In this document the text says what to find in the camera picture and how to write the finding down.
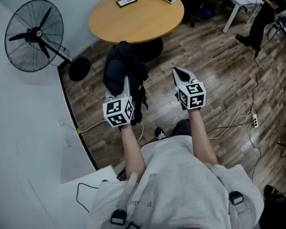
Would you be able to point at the black bag with green trim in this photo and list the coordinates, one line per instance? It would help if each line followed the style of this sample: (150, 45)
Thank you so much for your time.
(278, 206)

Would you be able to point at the person's left forearm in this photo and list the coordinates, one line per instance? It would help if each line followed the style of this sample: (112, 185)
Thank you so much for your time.
(132, 151)

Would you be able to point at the white power strip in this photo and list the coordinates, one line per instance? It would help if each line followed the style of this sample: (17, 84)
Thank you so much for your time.
(255, 120)

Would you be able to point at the white cabinet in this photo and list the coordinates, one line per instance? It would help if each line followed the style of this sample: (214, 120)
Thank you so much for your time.
(85, 199)

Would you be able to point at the black office chair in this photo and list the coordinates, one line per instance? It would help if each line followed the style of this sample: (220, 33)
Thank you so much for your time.
(188, 1)

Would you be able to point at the person's black trousers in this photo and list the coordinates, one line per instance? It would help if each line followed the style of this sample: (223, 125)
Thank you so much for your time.
(181, 128)

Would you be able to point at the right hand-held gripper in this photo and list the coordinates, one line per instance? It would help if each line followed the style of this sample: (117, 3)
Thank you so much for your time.
(193, 96)

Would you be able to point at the person's grey shirt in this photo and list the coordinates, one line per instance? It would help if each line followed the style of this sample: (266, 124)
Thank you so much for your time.
(181, 187)

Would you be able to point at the blue round object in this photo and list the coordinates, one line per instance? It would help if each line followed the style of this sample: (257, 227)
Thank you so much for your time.
(207, 13)

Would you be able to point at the black standing fan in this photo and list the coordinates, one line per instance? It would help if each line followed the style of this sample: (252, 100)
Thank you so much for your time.
(38, 33)

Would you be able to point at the white wall socket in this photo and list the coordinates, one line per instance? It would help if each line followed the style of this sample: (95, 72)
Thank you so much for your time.
(61, 123)

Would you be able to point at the round wooden table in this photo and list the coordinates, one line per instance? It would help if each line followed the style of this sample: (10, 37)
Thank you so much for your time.
(138, 20)

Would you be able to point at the person's left shoe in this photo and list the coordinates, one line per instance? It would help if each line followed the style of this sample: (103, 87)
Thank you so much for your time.
(160, 134)

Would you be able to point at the black backpack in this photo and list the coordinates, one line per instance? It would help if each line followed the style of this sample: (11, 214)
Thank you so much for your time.
(124, 61)

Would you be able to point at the person's right forearm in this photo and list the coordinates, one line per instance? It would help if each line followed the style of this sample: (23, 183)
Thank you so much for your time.
(201, 139)

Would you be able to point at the black framed picture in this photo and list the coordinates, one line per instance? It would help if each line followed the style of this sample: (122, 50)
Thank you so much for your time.
(126, 1)

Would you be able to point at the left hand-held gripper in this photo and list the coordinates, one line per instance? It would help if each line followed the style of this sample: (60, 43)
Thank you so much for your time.
(118, 111)

